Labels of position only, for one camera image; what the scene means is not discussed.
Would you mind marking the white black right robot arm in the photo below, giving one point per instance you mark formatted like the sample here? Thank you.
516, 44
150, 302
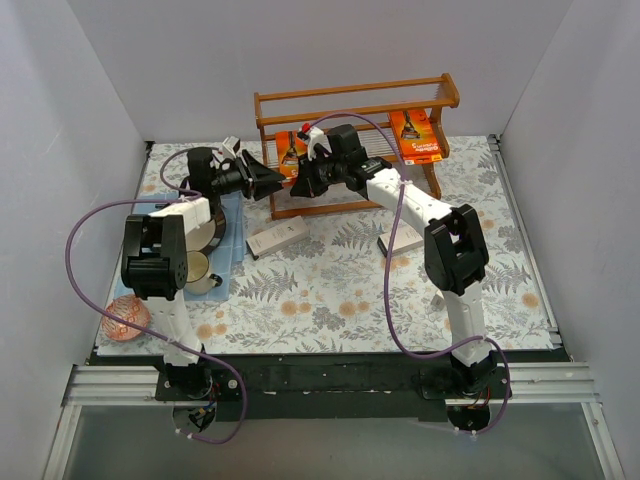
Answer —
455, 251

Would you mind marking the red patterned bowl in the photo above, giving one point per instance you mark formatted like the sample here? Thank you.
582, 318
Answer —
129, 308

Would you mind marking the aluminium rail frame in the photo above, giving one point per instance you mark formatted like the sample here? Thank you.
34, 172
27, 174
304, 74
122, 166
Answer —
332, 415

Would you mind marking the orange Gillette Styler razor box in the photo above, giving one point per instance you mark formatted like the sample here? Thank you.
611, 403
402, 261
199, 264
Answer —
289, 148

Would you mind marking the cream enamel mug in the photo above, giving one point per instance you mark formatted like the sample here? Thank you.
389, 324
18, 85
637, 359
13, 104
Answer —
200, 277

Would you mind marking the black rimmed cream plate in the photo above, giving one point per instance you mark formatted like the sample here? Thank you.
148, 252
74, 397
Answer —
208, 237

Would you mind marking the white Harry's box black end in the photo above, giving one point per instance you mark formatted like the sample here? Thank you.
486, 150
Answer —
405, 240

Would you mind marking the floral paper table mat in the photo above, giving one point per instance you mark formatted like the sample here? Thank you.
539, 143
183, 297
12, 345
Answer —
335, 292

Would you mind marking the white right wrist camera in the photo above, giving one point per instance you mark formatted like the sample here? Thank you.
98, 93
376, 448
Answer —
311, 136

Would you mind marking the white Harry's box left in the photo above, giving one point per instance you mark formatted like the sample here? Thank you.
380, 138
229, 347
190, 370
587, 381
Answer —
277, 237

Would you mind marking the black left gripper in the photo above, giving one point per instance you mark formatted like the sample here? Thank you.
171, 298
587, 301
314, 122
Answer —
249, 178

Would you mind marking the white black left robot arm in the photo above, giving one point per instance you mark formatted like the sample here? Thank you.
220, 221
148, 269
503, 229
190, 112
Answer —
159, 252

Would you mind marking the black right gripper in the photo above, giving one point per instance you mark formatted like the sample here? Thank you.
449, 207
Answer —
316, 173

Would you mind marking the brown wooden three-tier shelf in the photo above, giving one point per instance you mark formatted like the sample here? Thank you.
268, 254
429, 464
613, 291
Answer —
447, 95

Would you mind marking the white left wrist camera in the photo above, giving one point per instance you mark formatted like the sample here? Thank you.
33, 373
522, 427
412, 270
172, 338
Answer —
230, 148

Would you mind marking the white Harry's razor box right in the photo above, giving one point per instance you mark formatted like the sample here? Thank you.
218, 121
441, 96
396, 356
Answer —
437, 303

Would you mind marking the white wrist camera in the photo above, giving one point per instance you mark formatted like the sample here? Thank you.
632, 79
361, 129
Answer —
311, 136
230, 148

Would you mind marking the orange Gillette Fusion razor box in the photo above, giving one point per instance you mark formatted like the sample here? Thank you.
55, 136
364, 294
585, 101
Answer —
415, 137

